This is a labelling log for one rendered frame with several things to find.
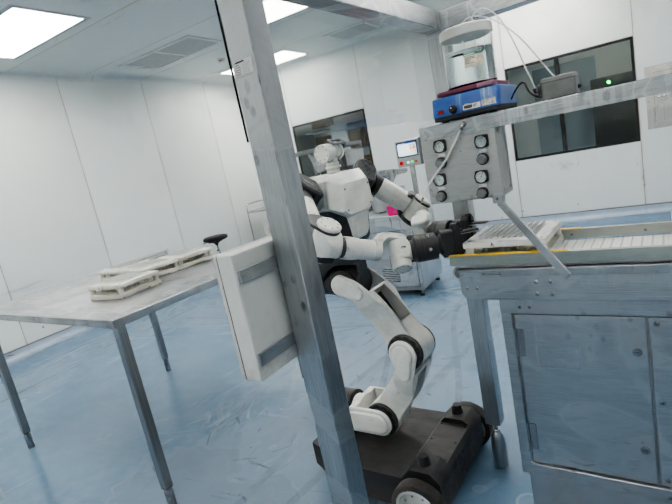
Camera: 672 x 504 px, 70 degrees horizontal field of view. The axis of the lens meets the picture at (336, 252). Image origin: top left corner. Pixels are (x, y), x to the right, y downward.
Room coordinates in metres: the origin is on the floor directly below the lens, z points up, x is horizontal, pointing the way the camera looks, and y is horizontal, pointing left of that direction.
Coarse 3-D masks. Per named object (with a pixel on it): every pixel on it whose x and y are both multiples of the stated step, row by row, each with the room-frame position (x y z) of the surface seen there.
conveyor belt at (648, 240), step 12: (576, 240) 1.47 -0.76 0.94; (588, 240) 1.45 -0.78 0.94; (600, 240) 1.42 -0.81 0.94; (612, 240) 1.39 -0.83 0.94; (624, 240) 1.37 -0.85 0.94; (636, 240) 1.34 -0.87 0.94; (648, 240) 1.32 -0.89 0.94; (660, 240) 1.29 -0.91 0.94; (504, 264) 1.37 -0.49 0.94; (516, 264) 1.35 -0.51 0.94; (528, 264) 1.33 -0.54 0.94; (540, 264) 1.31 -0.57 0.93; (564, 264) 1.28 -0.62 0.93
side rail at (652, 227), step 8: (624, 224) 1.41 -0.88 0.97; (632, 224) 1.39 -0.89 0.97; (640, 224) 1.38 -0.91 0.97; (648, 224) 1.37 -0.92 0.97; (656, 224) 1.36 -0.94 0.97; (664, 224) 1.34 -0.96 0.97; (568, 232) 1.50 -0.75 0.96; (576, 232) 1.48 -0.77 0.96; (584, 232) 1.47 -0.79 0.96; (592, 232) 1.46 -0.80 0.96; (600, 232) 1.44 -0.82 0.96; (608, 232) 1.43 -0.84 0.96; (616, 232) 1.42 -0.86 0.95; (624, 232) 1.40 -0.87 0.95; (632, 232) 1.39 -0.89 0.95; (640, 232) 1.38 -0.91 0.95; (648, 232) 1.37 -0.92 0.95; (656, 232) 1.36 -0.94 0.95; (664, 232) 1.34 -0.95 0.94
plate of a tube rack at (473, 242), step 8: (552, 224) 1.45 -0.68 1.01; (560, 224) 1.47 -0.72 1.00; (480, 232) 1.55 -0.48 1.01; (544, 232) 1.37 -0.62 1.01; (552, 232) 1.38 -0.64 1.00; (472, 240) 1.46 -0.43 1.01; (480, 240) 1.44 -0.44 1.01; (488, 240) 1.41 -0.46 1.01; (496, 240) 1.39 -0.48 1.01; (504, 240) 1.37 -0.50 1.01; (512, 240) 1.36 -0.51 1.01; (520, 240) 1.34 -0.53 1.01; (528, 240) 1.33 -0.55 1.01; (544, 240) 1.30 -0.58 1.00; (464, 248) 1.45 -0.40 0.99; (472, 248) 1.43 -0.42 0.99
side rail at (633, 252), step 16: (464, 256) 1.43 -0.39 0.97; (480, 256) 1.40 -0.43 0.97; (496, 256) 1.37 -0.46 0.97; (512, 256) 1.34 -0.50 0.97; (528, 256) 1.32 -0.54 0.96; (560, 256) 1.27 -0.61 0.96; (576, 256) 1.24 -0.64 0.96; (592, 256) 1.22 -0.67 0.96; (608, 256) 1.20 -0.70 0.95; (624, 256) 1.18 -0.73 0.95; (640, 256) 1.16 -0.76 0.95; (656, 256) 1.14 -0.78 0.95
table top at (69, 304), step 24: (72, 288) 2.86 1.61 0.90; (168, 288) 2.26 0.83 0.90; (192, 288) 2.16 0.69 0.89; (0, 312) 2.54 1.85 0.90; (24, 312) 2.40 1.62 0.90; (48, 312) 2.27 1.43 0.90; (72, 312) 2.15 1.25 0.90; (96, 312) 2.05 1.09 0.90; (120, 312) 1.95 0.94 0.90; (144, 312) 1.95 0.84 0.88
